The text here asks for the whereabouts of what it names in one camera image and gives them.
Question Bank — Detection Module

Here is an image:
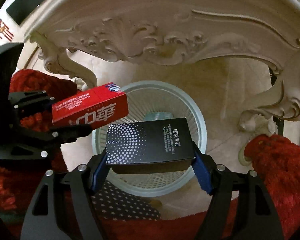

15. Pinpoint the wall mounted black television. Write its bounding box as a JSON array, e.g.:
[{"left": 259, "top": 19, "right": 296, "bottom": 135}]
[{"left": 6, "top": 0, "right": 45, "bottom": 25}]

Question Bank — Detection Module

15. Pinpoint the red chinese knot decoration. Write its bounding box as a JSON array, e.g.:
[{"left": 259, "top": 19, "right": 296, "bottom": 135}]
[{"left": 0, "top": 19, "right": 14, "bottom": 42}]

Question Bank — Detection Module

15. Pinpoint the red fuzzy sleeve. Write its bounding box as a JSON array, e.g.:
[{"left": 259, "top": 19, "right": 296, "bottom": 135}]
[
  {"left": 102, "top": 135, "right": 300, "bottom": 239},
  {"left": 0, "top": 69, "right": 79, "bottom": 230}
]

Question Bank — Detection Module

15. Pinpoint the red fuzzy left sleeve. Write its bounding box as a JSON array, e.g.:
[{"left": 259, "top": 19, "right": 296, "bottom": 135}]
[{"left": 0, "top": 69, "right": 79, "bottom": 230}]

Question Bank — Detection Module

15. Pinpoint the polka dot slipper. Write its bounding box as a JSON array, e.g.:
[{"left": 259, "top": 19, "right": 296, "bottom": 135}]
[{"left": 91, "top": 180, "right": 161, "bottom": 221}]

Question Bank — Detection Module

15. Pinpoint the white mesh trash basket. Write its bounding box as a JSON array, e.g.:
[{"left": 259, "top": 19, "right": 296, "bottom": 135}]
[{"left": 92, "top": 81, "right": 207, "bottom": 197}]

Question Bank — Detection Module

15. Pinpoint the ornate cream coffee table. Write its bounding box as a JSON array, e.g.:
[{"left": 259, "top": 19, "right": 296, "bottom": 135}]
[{"left": 24, "top": 0, "right": 300, "bottom": 133}]

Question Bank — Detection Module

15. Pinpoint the black dotted box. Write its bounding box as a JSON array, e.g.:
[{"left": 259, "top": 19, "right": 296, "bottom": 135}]
[{"left": 106, "top": 118, "right": 195, "bottom": 174}]

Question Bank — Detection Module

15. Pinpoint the red toothpaste box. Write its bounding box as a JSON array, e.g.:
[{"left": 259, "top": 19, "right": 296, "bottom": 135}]
[{"left": 52, "top": 82, "right": 129, "bottom": 129}]

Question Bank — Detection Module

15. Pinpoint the red fuzzy right sleeve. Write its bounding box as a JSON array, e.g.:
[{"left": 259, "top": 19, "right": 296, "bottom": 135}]
[{"left": 102, "top": 135, "right": 300, "bottom": 239}]

